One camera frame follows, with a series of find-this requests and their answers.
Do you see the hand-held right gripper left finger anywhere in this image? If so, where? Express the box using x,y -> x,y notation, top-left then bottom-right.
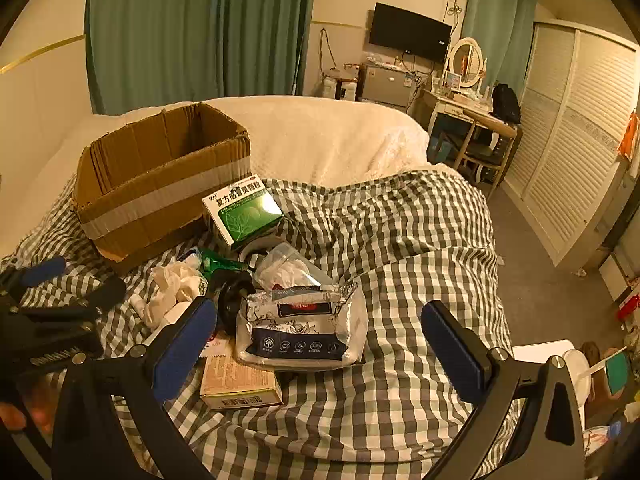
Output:
50,296 -> 219,480

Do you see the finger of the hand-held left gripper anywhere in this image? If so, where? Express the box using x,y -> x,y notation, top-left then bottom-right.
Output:
30,276 -> 127,317
0,256 -> 69,293

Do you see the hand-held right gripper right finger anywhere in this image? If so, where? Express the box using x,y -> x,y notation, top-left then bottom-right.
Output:
421,300 -> 587,480

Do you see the brown cardboard box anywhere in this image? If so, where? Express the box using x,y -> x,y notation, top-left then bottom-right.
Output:
74,101 -> 252,276

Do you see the person's left hand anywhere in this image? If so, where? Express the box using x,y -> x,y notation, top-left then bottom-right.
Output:
0,380 -> 57,435

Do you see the black round object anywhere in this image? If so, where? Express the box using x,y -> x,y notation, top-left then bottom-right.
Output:
217,272 -> 256,337

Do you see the crumpled white tissue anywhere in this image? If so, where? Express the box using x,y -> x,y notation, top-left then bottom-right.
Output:
130,260 -> 209,331

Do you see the beige medicine box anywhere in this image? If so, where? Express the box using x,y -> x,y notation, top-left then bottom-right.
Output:
199,337 -> 284,412

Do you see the checked blanket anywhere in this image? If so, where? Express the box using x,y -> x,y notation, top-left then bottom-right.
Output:
0,170 -> 517,480

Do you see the wet wipes pack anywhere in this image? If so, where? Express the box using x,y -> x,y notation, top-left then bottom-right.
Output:
235,281 -> 369,372

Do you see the clear plastic bag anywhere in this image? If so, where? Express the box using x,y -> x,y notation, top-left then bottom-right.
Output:
252,242 -> 337,293

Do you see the green medicine box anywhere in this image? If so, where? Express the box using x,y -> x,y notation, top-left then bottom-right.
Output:
202,175 -> 284,247

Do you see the red container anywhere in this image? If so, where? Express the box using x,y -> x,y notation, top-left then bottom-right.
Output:
616,294 -> 640,322

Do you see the wooden chair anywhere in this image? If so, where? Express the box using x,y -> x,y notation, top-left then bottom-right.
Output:
452,130 -> 507,191

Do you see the white dressing table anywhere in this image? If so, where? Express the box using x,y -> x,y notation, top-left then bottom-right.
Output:
407,87 -> 519,196

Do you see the white fluffy blanket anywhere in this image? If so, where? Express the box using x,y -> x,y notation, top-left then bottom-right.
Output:
92,95 -> 431,192

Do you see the white louvred wardrobe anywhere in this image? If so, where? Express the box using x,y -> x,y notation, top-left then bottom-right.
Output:
502,20 -> 640,267

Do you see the black backpack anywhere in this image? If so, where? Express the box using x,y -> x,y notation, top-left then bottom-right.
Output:
491,83 -> 522,126

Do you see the grey mini fridge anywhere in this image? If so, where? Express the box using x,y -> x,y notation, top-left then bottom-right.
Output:
361,63 -> 419,108

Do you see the wide green curtain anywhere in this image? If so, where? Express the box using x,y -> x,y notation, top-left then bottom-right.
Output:
85,0 -> 319,116

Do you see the orange bag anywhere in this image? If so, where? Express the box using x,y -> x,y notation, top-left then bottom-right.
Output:
617,110 -> 640,162

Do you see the oval vanity mirror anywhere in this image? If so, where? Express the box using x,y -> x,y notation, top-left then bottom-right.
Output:
442,37 -> 487,89

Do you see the narrow green curtain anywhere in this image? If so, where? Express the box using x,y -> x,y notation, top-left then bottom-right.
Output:
460,0 -> 539,97

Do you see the black wall television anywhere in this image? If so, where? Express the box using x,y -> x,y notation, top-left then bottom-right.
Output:
368,2 -> 453,64

